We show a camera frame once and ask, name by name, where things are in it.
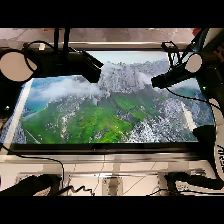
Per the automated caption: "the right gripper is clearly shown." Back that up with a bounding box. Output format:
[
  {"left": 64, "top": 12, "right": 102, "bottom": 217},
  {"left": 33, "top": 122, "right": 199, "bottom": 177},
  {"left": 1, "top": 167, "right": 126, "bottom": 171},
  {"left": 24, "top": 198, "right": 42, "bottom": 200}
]
[{"left": 150, "top": 64, "right": 190, "bottom": 90}]

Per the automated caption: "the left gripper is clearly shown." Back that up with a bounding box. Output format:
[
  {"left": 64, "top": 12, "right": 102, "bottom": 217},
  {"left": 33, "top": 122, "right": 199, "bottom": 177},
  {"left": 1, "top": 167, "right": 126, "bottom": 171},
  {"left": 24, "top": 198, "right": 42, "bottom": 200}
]
[{"left": 68, "top": 48, "right": 105, "bottom": 84}]

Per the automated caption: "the black cable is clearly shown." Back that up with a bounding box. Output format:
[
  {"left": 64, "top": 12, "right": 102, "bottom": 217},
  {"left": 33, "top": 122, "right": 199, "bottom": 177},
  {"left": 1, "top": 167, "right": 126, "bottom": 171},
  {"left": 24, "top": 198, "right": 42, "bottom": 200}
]
[
  {"left": 165, "top": 87, "right": 223, "bottom": 113},
  {"left": 0, "top": 143, "right": 96, "bottom": 197},
  {"left": 21, "top": 39, "right": 58, "bottom": 73}
]

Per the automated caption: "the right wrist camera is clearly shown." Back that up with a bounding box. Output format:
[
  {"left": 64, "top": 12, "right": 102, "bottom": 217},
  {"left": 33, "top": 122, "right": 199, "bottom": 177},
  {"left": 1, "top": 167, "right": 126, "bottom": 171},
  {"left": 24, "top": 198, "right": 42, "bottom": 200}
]
[{"left": 161, "top": 40, "right": 182, "bottom": 68}]

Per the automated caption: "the silver frame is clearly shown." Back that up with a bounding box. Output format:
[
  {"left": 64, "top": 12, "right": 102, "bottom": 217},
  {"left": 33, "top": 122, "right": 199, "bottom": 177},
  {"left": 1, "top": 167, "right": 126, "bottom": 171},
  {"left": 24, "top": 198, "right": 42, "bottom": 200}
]
[{"left": 0, "top": 39, "right": 224, "bottom": 197}]

